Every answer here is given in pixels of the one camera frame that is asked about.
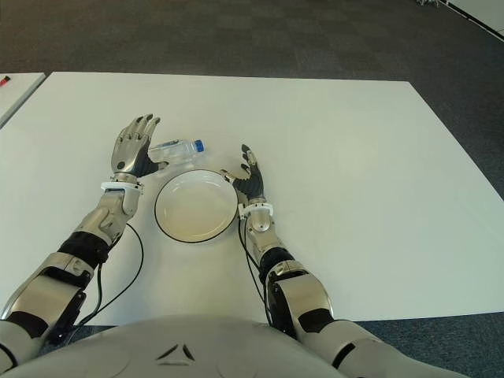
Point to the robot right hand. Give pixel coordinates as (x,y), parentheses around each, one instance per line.
(252,185)

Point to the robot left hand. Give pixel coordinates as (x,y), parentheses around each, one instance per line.
(128,153)

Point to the clear water bottle blue cap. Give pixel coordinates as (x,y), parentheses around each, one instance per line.
(181,151)

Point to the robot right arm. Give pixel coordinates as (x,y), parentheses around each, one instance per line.
(303,291)

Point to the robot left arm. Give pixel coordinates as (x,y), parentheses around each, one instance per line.
(47,291)

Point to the white plate black rim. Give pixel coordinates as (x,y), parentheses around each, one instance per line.
(197,204)

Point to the white side table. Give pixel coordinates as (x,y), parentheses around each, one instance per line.
(19,94)

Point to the red marker pen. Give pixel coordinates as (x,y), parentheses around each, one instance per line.
(4,80)

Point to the grey robot torso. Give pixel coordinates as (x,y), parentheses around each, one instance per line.
(177,338)

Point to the white panel black edge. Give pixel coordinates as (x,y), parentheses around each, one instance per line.
(484,12)

